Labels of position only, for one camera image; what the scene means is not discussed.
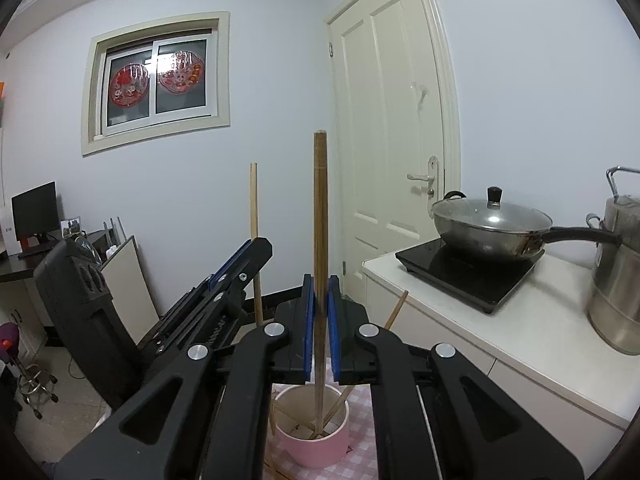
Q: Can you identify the long front wooden chopstick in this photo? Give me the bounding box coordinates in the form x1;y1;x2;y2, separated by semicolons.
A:
311;130;329;439

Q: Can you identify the white kitchen counter cabinet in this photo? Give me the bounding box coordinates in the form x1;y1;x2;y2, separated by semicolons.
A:
363;254;639;474

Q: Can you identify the upright chopstick in holder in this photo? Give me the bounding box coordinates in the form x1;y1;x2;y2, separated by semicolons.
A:
323;386;354;426

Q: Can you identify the white leaning board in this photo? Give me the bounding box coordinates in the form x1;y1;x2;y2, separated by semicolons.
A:
101;236;160;344

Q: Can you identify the pink cylindrical utensil holder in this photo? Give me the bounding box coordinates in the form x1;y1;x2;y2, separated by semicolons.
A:
274;385;350;469

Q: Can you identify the pink checkered tablecloth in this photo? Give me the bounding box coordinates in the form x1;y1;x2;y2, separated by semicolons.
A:
269;385;378;479

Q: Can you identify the black induction cooktop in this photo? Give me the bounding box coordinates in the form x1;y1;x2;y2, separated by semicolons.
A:
395;238;544;314

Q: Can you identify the metal swivel stool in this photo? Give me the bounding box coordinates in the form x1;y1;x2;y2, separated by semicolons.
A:
0;322;60;421

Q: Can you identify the black computer monitor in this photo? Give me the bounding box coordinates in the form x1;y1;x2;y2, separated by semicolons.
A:
11;182;60;252

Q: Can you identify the dark desk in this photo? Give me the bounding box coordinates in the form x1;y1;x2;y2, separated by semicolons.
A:
0;243;54;284

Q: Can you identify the steel wok with lid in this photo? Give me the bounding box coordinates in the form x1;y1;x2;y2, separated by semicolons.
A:
432;186;622;260

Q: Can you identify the cream panel door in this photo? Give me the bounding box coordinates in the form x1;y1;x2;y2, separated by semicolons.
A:
326;0;460;302

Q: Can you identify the window with red decorations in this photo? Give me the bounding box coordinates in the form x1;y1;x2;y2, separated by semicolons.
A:
80;11;231;156

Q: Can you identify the stainless steel steamer pot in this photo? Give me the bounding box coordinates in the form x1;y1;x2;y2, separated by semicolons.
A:
586;166;639;356

